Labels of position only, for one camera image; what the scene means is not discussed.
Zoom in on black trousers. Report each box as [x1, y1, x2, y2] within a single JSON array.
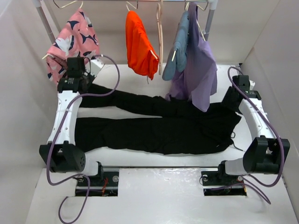
[[75, 84, 241, 155]]

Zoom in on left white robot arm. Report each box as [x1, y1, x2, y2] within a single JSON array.
[[39, 57, 105, 185]]

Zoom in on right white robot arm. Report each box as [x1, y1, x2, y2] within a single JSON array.
[[216, 75, 290, 184]]

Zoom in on wooden hanger under lilac shirt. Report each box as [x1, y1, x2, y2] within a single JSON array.
[[196, 1, 209, 41]]

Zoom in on wooden hanger under pink shorts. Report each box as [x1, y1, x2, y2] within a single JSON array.
[[42, 0, 84, 60]]

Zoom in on wooden hanger under orange shorts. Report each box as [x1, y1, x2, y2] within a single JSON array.
[[125, 0, 160, 84]]

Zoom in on wooden hanger under blue shorts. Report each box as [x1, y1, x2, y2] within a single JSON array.
[[171, 0, 190, 62]]

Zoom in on empty pink wooden hanger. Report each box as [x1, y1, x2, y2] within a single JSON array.
[[156, 0, 164, 75]]

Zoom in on lilac purple shirt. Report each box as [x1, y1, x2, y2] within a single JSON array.
[[165, 2, 217, 112]]

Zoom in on pink bird-print shorts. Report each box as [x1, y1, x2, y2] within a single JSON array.
[[45, 9, 100, 84]]

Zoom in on orange shorts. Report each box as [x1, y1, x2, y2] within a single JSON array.
[[125, 10, 159, 80]]

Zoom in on blue-grey shorts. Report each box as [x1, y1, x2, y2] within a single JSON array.
[[162, 11, 190, 81]]

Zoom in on grey metal clothes rack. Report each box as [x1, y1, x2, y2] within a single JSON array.
[[32, 0, 218, 43]]

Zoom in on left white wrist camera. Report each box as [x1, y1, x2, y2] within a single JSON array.
[[90, 58, 105, 77]]

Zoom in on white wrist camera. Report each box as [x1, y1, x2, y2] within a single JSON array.
[[90, 58, 105, 77], [249, 80, 255, 90]]

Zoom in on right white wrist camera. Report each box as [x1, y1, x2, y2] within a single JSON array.
[[249, 80, 255, 90]]

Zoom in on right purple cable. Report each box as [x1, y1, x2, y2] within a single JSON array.
[[228, 66, 285, 205]]

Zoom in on purple cable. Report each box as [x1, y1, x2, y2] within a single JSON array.
[[46, 54, 121, 224], [228, 66, 285, 205]]

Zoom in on aluminium rail right side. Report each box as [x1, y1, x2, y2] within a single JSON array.
[[235, 65, 269, 117]]

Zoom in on aluminium rail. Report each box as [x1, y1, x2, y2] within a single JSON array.
[[235, 65, 269, 117], [103, 166, 218, 169]]

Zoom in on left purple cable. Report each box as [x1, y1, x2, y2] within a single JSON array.
[[46, 54, 121, 224]]

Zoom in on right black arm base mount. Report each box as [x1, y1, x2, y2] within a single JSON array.
[[199, 168, 247, 196]]

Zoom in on aluminium rail front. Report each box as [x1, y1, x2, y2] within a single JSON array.
[[103, 166, 218, 169]]

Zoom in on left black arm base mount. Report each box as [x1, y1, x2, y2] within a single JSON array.
[[75, 168, 120, 197]]

